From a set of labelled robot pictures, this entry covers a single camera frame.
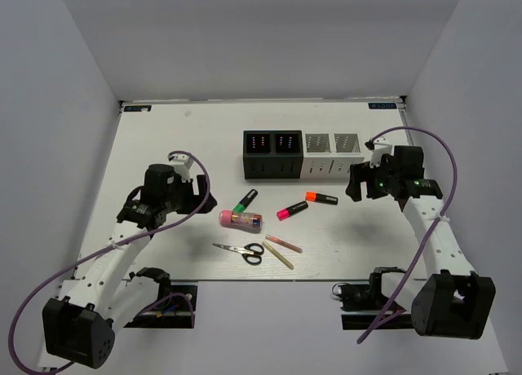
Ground slim yellow highlighter pen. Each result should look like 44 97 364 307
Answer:
262 240 294 270

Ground white double pen holder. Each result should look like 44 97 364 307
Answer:
300 133 365 182

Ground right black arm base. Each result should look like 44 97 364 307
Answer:
331 267 426 331

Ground pink cap black highlighter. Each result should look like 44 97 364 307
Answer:
276 201 308 221

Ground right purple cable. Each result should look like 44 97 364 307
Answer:
356 126 458 346

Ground black handled scissors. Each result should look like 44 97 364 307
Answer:
213 243 264 266

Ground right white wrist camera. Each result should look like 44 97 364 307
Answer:
365 136 393 168

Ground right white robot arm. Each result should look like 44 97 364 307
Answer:
338 142 496 340

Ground pink cap crayon tube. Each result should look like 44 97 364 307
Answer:
219 210 263 232

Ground orange cap black highlighter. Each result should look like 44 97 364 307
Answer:
305 192 338 205

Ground table logo sticker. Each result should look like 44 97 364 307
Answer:
368 102 397 110
123 105 152 113

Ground black double pen holder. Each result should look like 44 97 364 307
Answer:
242 130 303 180

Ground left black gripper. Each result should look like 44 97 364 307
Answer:
162 174 217 214

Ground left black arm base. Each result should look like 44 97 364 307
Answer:
125 267 198 329

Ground green cap black highlighter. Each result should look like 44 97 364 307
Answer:
232 189 259 213

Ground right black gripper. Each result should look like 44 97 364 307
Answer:
346 155 400 202

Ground right table logo sticker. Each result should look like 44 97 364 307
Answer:
368 102 397 110

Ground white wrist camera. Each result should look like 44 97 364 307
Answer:
365 136 393 168
167 152 194 183

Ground left table logo sticker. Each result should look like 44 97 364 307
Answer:
123 105 152 113

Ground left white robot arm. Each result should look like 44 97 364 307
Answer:
42 162 217 368

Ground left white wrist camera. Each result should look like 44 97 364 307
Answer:
167 152 194 183

